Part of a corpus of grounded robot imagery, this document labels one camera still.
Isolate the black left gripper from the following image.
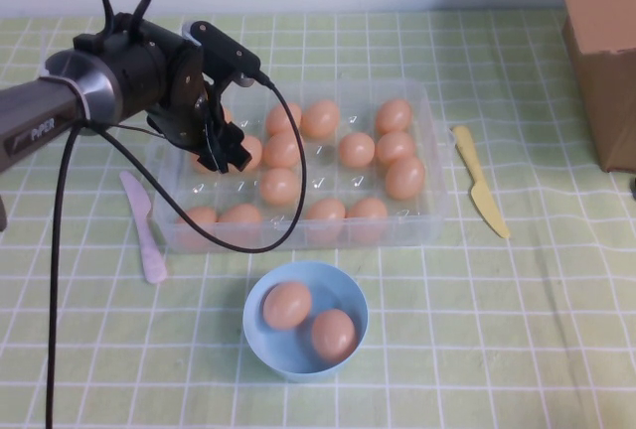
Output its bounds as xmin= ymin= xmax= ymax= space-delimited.
xmin=147 ymin=41 xmax=252 ymax=176

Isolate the clear plastic egg box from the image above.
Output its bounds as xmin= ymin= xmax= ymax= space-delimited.
xmin=146 ymin=78 xmax=446 ymax=254

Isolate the brown cardboard box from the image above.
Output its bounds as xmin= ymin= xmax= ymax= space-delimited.
xmin=549 ymin=0 xmax=636 ymax=175

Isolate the pink plastic knife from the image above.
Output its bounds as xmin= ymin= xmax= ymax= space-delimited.
xmin=118 ymin=170 xmax=169 ymax=285

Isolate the light blue bowl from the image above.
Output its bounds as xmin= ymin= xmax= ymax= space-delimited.
xmin=241 ymin=260 xmax=370 ymax=383

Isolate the yellow plastic knife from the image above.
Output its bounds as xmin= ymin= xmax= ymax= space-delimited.
xmin=450 ymin=124 xmax=512 ymax=240

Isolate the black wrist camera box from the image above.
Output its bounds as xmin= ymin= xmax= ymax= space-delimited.
xmin=181 ymin=20 xmax=262 ymax=88

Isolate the long black camera cable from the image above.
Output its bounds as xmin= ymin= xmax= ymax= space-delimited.
xmin=44 ymin=71 xmax=306 ymax=429

